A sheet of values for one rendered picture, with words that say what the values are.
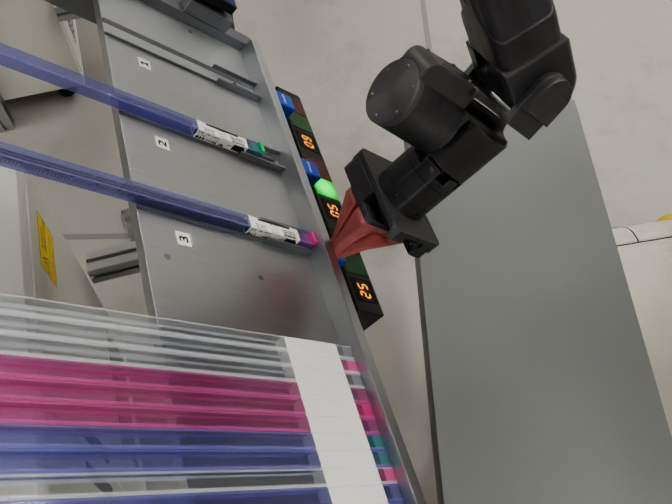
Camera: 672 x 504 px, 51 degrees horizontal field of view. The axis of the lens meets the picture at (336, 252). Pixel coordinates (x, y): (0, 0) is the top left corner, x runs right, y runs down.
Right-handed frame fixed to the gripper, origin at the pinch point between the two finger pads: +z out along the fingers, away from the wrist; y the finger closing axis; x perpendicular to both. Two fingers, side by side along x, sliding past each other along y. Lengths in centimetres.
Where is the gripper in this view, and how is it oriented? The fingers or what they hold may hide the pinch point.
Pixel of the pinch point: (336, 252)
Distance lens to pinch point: 69.8
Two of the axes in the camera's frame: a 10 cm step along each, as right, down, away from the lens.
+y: 2.9, 7.9, -5.4
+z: -6.6, 5.8, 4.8
